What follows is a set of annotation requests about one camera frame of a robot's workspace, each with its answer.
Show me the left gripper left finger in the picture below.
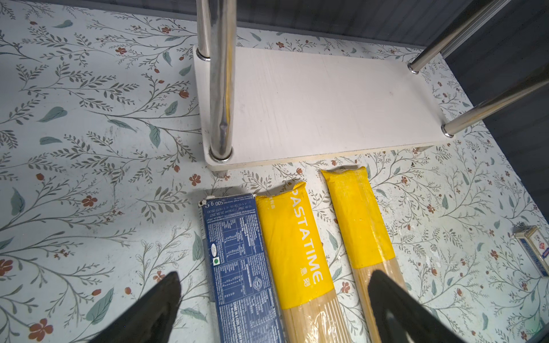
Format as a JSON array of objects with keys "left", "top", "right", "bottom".
[{"left": 92, "top": 272, "right": 181, "bottom": 343}]

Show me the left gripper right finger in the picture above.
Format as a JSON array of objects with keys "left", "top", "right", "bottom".
[{"left": 367, "top": 270, "right": 463, "bottom": 342}]

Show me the blue pasta box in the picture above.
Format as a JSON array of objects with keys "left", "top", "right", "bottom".
[{"left": 199, "top": 194, "right": 285, "bottom": 342}]

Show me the white two-tier shelf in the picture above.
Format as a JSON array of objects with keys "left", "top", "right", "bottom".
[{"left": 193, "top": 1, "right": 548, "bottom": 172}]

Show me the yellow spaghetti bag with barcode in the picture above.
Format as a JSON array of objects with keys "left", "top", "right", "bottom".
[{"left": 322, "top": 167, "right": 406, "bottom": 342}]

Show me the yellow Pastatime spaghetti bag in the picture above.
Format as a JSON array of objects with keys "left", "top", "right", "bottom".
[{"left": 256, "top": 182, "right": 351, "bottom": 342}]

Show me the small card box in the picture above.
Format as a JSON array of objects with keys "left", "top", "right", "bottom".
[{"left": 513, "top": 226, "right": 548, "bottom": 278}]

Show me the floral table mat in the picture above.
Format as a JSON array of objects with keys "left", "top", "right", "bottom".
[{"left": 1, "top": 1, "right": 548, "bottom": 342}]

